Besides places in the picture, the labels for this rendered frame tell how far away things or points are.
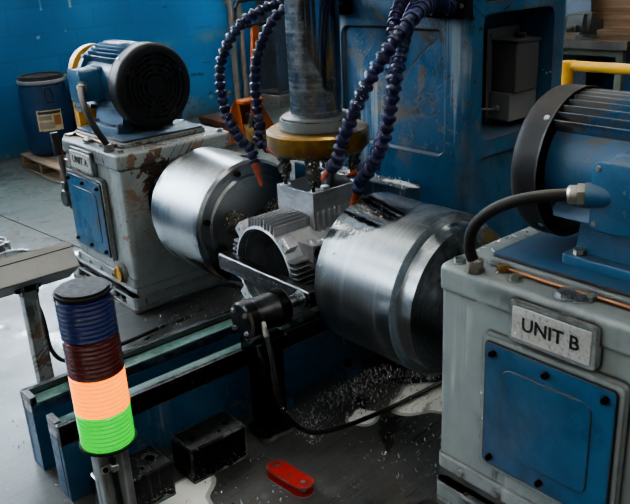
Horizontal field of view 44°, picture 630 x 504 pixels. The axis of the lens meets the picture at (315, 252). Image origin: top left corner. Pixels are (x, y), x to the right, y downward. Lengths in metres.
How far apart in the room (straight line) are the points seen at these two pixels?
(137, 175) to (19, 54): 5.55
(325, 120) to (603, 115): 0.54
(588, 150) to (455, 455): 0.44
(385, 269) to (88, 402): 0.46
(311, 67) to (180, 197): 0.39
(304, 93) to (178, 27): 6.74
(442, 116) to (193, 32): 6.82
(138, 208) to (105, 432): 0.88
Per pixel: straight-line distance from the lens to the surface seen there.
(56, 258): 1.40
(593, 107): 0.94
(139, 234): 1.72
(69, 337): 0.84
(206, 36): 8.25
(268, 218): 1.34
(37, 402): 1.27
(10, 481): 1.32
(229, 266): 1.40
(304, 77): 1.32
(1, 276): 1.38
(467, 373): 1.02
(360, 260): 1.14
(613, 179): 0.85
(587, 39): 5.72
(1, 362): 1.69
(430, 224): 1.12
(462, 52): 1.37
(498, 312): 0.95
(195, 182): 1.51
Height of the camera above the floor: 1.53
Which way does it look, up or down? 21 degrees down
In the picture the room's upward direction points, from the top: 3 degrees counter-clockwise
